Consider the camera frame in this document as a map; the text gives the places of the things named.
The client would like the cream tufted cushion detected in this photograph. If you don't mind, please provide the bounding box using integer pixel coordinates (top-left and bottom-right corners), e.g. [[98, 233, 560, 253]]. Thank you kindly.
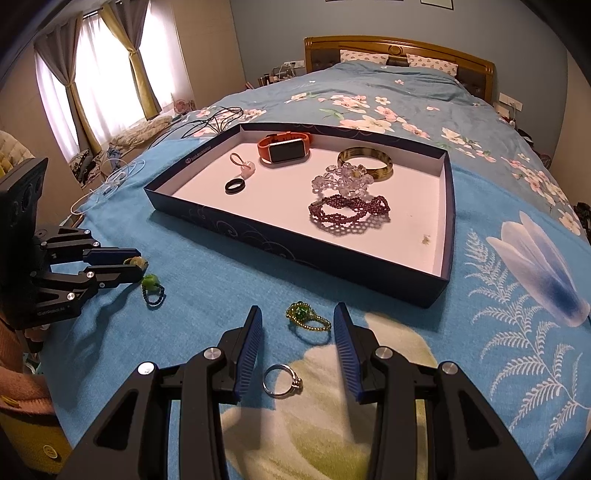
[[0, 130, 34, 174]]

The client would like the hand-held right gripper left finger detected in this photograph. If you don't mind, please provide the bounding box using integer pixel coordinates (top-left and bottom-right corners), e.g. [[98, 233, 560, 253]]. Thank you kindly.
[[60, 305, 264, 480]]

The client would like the teal blossom print duvet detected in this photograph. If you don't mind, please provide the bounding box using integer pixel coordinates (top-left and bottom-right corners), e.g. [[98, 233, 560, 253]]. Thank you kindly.
[[152, 62, 587, 236]]

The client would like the nightstand with small items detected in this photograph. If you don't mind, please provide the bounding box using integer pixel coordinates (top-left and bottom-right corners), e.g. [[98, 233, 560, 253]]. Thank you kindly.
[[496, 104, 532, 130]]

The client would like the beige wardrobe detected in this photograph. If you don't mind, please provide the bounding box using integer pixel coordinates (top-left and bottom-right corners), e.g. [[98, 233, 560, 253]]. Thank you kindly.
[[171, 0, 245, 112]]

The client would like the gold bangle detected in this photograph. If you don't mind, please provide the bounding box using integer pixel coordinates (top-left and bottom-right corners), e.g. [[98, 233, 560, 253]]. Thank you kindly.
[[337, 147, 394, 183]]

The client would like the white sheer curtain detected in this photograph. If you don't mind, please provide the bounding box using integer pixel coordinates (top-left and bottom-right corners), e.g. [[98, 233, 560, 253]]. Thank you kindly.
[[74, 9, 148, 139]]

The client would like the group of cosmetics bottles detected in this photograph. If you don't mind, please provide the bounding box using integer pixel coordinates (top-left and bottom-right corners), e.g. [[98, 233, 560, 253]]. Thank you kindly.
[[256, 67, 305, 88]]

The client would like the orange smart watch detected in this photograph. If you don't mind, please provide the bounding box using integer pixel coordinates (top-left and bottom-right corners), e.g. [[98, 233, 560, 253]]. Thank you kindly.
[[257, 132, 312, 164]]

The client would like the white cable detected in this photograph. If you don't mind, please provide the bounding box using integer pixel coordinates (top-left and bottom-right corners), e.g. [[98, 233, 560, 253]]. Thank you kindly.
[[69, 159, 146, 217]]

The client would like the cream quilt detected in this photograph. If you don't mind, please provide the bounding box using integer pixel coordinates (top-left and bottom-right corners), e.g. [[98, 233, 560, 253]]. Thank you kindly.
[[111, 115, 174, 148]]

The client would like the grey and yellow curtain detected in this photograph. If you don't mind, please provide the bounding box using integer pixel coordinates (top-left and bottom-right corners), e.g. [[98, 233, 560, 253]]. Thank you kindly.
[[99, 0, 162, 121], [34, 14, 102, 160]]

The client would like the clear crystal bead bracelet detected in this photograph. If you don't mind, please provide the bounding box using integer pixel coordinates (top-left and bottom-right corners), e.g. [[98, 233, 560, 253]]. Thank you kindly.
[[311, 164, 374, 201]]

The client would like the black white printed cushion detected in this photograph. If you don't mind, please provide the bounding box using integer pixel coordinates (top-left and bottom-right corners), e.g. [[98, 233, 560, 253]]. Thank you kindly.
[[69, 148, 100, 185]]

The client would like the pink heart pendant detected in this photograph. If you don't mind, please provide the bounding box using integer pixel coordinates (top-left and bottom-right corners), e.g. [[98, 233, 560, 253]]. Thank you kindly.
[[229, 153, 256, 179]]

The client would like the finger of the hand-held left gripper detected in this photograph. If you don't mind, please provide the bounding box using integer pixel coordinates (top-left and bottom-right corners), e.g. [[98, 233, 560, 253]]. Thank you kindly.
[[34, 226, 144, 273], [30, 264, 142, 306]]

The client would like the dark blue cardboard box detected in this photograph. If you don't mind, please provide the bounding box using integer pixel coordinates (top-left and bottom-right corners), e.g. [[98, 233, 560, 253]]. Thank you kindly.
[[144, 122, 455, 309]]

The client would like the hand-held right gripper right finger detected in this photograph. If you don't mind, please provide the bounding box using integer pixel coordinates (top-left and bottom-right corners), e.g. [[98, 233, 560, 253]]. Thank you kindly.
[[333, 302, 539, 480]]

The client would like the green gem gold bead ring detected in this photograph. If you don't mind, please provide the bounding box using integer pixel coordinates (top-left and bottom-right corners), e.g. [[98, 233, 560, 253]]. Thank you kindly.
[[286, 301, 332, 332]]

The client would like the person's left forearm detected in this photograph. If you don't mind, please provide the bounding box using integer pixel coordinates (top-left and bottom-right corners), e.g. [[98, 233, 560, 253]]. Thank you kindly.
[[0, 323, 54, 411]]

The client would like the dark red bead bracelet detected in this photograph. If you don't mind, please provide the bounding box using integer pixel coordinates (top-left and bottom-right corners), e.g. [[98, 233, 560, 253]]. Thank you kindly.
[[308, 194, 391, 237]]

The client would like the patterned white pillow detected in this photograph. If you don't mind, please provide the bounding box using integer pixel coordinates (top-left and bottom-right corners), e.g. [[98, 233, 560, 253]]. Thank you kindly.
[[340, 50, 391, 65], [406, 53, 459, 77]]

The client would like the black cable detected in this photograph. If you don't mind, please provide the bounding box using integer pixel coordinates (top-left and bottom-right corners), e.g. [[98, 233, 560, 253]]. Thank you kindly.
[[180, 106, 245, 138]]

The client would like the blue flower print blanket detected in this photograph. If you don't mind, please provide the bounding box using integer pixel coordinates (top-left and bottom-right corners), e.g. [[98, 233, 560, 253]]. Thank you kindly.
[[44, 138, 591, 480]]

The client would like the wooden bed headboard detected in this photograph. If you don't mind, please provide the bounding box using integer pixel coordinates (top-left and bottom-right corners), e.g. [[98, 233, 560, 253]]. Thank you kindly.
[[304, 36, 496, 100]]

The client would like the silver ring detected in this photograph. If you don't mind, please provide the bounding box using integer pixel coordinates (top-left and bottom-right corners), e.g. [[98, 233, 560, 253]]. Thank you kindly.
[[263, 364, 303, 398]]

